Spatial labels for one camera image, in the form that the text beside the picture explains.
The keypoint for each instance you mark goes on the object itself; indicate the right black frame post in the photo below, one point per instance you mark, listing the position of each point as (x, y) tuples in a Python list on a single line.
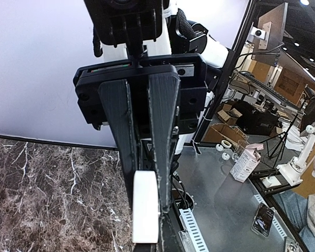
[(221, 86)]

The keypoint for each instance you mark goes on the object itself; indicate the white slotted cable duct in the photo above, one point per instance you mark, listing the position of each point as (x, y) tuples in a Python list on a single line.
[(191, 237)]

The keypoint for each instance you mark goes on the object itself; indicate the white tape roll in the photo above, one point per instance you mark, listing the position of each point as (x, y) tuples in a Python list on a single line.
[(223, 145)]

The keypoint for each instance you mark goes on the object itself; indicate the clear plastic cup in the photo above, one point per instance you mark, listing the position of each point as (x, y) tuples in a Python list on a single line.
[(241, 145)]

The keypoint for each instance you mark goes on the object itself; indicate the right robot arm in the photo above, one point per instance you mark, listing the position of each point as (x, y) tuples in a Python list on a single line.
[(179, 36)]

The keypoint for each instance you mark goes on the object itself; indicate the white webcam on board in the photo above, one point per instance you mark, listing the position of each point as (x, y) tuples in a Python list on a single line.
[(258, 33)]

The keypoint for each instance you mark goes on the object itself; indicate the brown cardboard box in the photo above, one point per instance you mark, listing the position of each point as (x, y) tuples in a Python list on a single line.
[(221, 131)]

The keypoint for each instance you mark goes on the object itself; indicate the white stand fixture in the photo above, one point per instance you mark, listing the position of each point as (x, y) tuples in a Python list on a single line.
[(293, 170)]

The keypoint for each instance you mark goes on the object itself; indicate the black smartphone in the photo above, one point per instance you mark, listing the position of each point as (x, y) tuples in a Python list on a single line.
[(262, 221)]

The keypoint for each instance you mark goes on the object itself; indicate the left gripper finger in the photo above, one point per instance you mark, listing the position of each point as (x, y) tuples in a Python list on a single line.
[(145, 247)]

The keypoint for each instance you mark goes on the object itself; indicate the pink white carton box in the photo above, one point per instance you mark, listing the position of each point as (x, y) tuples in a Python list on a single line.
[(247, 162)]

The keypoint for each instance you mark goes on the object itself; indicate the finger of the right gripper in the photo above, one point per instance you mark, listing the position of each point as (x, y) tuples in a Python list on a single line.
[(163, 96), (115, 97)]

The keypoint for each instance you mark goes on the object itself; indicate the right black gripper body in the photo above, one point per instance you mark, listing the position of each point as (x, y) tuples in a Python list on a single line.
[(190, 68)]

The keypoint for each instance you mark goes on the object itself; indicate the white battery cover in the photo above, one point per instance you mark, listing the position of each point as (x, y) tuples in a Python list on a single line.
[(145, 208)]

